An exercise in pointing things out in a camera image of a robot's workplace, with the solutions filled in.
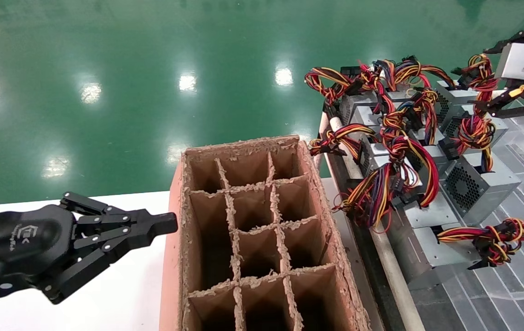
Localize grey power supply with cables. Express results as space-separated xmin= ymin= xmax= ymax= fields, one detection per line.
xmin=395 ymin=57 xmax=479 ymax=127
xmin=388 ymin=206 xmax=524 ymax=290
xmin=309 ymin=105 xmax=409 ymax=159
xmin=305 ymin=66 xmax=382 ymax=126
xmin=388 ymin=191 xmax=462 ymax=240
xmin=333 ymin=133 xmax=442 ymax=230
xmin=446 ymin=43 xmax=524 ymax=145
xmin=358 ymin=59 xmax=453 ymax=166
xmin=439 ymin=115 xmax=522 ymax=227

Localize brown cardboard box with dividers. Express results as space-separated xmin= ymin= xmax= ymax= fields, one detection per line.
xmin=158 ymin=135 xmax=373 ymax=331

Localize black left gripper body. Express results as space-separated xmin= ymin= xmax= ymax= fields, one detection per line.
xmin=0 ymin=205 xmax=81 ymax=302

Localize clear acrylic divider tray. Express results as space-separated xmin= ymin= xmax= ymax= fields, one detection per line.
xmin=409 ymin=99 xmax=524 ymax=331

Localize grey power supply units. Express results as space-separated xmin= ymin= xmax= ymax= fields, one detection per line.
xmin=318 ymin=84 xmax=524 ymax=331

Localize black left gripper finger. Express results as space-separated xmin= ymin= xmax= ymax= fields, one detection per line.
xmin=61 ymin=192 xmax=178 ymax=237
xmin=43 ymin=226 xmax=178 ymax=304

